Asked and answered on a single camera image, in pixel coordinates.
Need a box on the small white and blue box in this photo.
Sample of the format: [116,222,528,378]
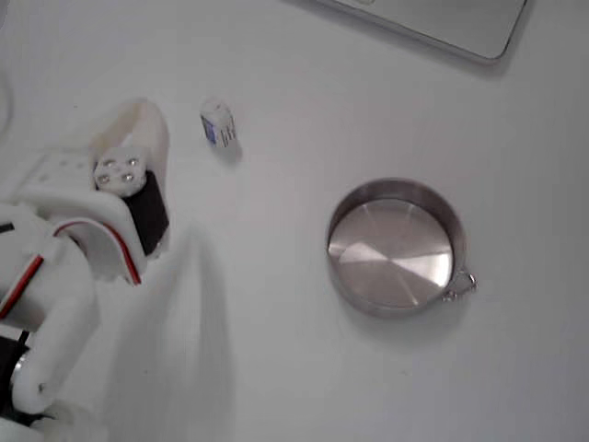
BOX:
[200,97,237,149]

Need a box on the round metal bowl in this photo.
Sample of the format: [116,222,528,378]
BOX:
[326,178,479,320]

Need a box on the silver laptop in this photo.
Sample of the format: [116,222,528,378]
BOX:
[294,0,530,61]

